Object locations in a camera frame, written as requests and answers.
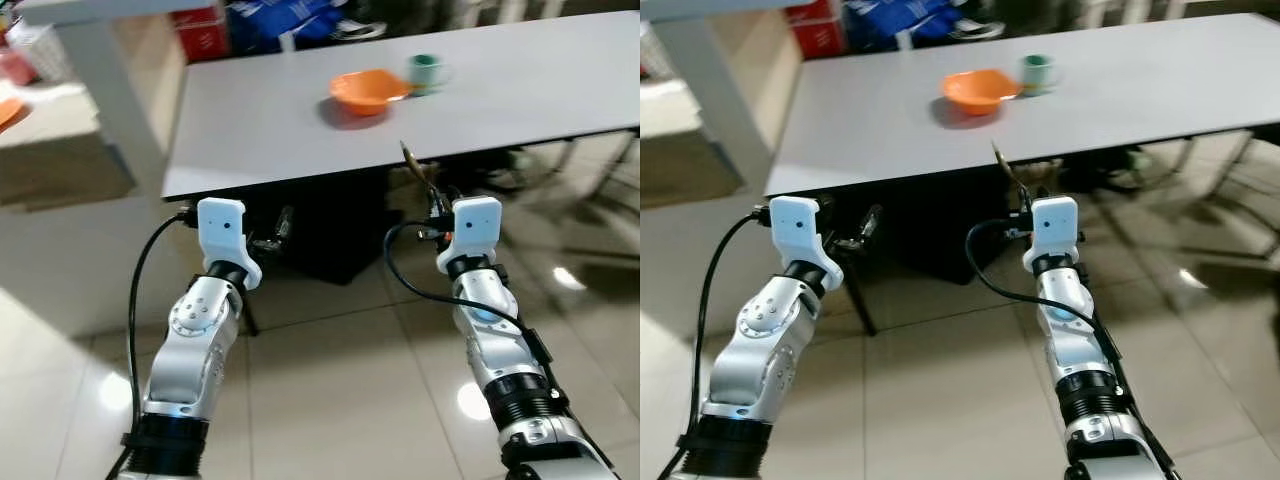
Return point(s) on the black bag with white trim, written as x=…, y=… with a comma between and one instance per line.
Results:
x=975, y=30
x=360, y=30

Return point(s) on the black table base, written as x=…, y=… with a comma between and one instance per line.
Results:
x=930, y=230
x=330, y=230

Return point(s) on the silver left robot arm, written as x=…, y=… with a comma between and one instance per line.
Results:
x=190, y=360
x=755, y=360

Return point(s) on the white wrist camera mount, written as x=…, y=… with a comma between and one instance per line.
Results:
x=472, y=232
x=222, y=235
x=800, y=235
x=1052, y=232

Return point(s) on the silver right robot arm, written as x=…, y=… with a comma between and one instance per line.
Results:
x=500, y=350
x=1080, y=350

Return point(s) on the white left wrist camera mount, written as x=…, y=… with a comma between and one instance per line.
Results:
x=222, y=235
x=800, y=235

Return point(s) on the orange plate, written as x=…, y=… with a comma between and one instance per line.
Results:
x=8, y=112

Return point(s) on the bronze metal spoon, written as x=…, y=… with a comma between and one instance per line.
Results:
x=1003, y=160
x=412, y=160

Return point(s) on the green mug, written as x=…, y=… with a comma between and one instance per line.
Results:
x=1036, y=75
x=424, y=75

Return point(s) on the white table leg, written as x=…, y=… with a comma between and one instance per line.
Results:
x=725, y=100
x=115, y=100

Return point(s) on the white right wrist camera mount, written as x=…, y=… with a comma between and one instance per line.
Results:
x=1052, y=232
x=472, y=232

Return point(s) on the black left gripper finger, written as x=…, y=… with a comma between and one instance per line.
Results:
x=870, y=225
x=285, y=225

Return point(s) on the red cardboard box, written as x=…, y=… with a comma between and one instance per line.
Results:
x=205, y=38
x=818, y=32

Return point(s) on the orange plastic bowl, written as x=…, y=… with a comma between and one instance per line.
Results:
x=368, y=92
x=980, y=92

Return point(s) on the blue fabric bag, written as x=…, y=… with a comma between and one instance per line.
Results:
x=900, y=20
x=285, y=22

